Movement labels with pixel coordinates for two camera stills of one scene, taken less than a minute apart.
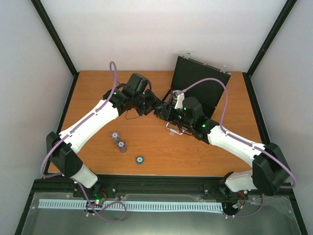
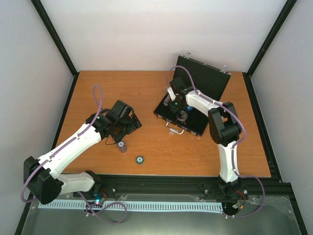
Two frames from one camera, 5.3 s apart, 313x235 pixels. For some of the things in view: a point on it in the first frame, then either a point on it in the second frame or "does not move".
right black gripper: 164,111 -> 173,108
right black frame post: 287,7 does not move
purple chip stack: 122,146 does not move
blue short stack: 139,159 does not move
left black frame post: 59,42 does not move
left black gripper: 154,101 -> 117,137
